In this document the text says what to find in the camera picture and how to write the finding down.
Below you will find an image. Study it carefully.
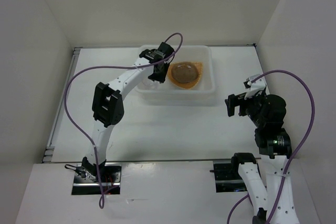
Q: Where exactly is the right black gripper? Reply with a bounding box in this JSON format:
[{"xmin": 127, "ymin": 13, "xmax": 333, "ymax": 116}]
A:
[{"xmin": 224, "ymin": 89, "xmax": 266, "ymax": 126}]

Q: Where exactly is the woven orange triangular basket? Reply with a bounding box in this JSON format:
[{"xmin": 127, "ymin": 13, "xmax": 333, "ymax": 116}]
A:
[{"xmin": 167, "ymin": 61, "xmax": 203, "ymax": 90}]

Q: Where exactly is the clear glass cup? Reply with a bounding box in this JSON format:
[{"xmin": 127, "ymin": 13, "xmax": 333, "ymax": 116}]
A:
[{"xmin": 142, "ymin": 78, "xmax": 160, "ymax": 90}]

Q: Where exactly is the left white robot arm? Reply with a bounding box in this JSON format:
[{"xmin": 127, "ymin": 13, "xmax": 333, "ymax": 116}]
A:
[{"xmin": 81, "ymin": 42, "xmax": 174, "ymax": 182}]

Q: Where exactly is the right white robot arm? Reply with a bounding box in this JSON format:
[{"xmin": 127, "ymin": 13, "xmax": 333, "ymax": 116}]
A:
[{"xmin": 225, "ymin": 91, "xmax": 299, "ymax": 223}]

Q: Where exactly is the white plastic bin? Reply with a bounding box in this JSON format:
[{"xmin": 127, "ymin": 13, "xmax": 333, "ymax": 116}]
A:
[{"xmin": 135, "ymin": 46, "xmax": 216, "ymax": 106}]

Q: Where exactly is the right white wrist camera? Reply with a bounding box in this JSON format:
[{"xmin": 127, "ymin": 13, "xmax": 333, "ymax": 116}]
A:
[{"xmin": 244, "ymin": 75, "xmax": 267, "ymax": 100}]

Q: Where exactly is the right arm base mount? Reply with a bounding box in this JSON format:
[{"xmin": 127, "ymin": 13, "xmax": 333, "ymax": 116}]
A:
[{"xmin": 210, "ymin": 153, "xmax": 267, "ymax": 198}]

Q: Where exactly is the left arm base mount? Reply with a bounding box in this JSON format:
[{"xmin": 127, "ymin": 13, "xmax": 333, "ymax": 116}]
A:
[{"xmin": 65, "ymin": 164, "xmax": 122, "ymax": 196}]

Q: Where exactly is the aluminium table edge rail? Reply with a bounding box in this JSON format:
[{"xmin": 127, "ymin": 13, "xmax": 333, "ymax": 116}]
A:
[{"xmin": 42, "ymin": 47, "xmax": 82, "ymax": 163}]

